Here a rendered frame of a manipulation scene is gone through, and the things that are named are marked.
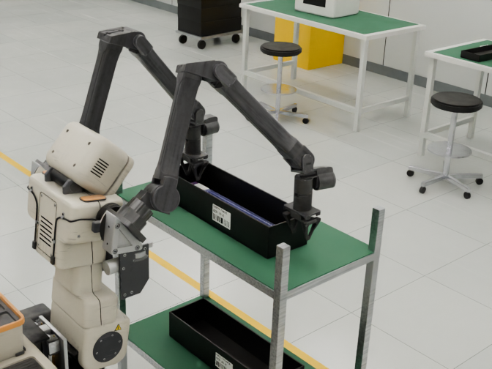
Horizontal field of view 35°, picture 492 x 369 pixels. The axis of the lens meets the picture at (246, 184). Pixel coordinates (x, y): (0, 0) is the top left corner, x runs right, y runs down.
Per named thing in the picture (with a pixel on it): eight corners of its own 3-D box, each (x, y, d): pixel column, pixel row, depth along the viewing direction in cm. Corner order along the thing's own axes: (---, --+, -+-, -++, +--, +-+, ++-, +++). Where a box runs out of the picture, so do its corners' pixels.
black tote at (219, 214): (163, 197, 288) (163, 168, 284) (201, 186, 299) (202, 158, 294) (267, 259, 249) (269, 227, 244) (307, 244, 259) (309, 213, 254)
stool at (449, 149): (433, 165, 584) (444, 83, 559) (495, 189, 549) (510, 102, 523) (389, 181, 553) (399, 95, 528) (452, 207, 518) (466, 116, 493)
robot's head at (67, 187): (60, 215, 220) (62, 181, 217) (39, 200, 228) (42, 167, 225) (83, 211, 225) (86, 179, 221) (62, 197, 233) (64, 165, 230)
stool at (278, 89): (247, 108, 690) (250, 37, 665) (307, 112, 688) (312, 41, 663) (244, 128, 644) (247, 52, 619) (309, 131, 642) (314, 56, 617)
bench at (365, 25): (293, 77, 789) (298, -5, 757) (414, 116, 687) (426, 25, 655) (236, 88, 742) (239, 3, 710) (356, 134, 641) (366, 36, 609)
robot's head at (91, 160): (73, 181, 214) (105, 136, 216) (38, 158, 229) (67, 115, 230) (109, 204, 224) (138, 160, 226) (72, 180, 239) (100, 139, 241)
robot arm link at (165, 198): (175, 52, 224) (187, 49, 215) (217, 65, 230) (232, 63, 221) (138, 206, 223) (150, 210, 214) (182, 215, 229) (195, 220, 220)
